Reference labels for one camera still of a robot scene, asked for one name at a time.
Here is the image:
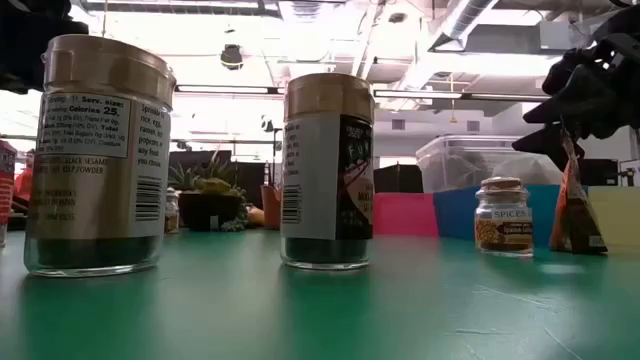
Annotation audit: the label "yellow-green plastic bin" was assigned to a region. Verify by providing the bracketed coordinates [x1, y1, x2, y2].
[587, 185, 640, 249]

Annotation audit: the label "black box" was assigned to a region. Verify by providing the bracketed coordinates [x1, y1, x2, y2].
[373, 164, 425, 195]

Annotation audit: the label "grey rectangular air duct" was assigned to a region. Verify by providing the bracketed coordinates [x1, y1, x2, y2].
[464, 22, 571, 56]

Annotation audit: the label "yellow hanging ceiling pendant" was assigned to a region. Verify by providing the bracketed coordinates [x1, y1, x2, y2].
[448, 74, 459, 125]

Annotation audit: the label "long ceiling light bar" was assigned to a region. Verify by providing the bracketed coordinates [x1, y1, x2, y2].
[174, 83, 285, 96]
[373, 88, 551, 104]

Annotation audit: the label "green table mat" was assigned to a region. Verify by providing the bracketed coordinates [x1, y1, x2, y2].
[0, 227, 640, 360]

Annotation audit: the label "blue plastic bin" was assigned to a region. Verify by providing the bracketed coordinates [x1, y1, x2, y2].
[432, 184, 562, 249]

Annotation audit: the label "taco seasoning packet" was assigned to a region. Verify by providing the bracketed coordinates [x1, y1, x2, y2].
[548, 127, 609, 255]

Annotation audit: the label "crumpled grey wrappers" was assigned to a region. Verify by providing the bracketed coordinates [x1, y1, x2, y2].
[492, 154, 562, 186]

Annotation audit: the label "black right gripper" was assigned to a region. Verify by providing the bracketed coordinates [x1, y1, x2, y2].
[512, 4, 640, 174]

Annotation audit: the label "pink plastic bin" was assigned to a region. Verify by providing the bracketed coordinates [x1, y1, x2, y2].
[373, 192, 440, 238]

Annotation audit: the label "round silver air duct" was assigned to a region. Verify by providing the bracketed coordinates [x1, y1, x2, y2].
[428, 0, 501, 53]

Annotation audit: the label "person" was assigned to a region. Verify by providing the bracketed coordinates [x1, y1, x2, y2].
[14, 148, 37, 214]

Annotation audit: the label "orange plastic bin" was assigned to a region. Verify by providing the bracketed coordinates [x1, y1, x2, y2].
[260, 183, 283, 231]

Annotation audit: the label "corrugated ceiling duct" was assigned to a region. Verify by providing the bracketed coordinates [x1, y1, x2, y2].
[287, 0, 329, 22]

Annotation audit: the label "clear plastic storage container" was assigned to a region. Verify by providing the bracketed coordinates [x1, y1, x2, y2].
[415, 133, 565, 195]

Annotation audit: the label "black ceiling dome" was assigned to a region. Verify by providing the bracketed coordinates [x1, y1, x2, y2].
[220, 43, 245, 71]

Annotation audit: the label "small glass spice jar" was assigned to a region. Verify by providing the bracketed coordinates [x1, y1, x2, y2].
[164, 187, 181, 235]
[473, 175, 535, 259]

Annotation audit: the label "succulent plant in black pot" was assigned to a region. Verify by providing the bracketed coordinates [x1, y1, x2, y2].
[167, 149, 250, 233]

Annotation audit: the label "furikake jar gold lid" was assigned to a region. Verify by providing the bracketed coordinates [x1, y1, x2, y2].
[279, 72, 376, 271]
[23, 33, 177, 278]

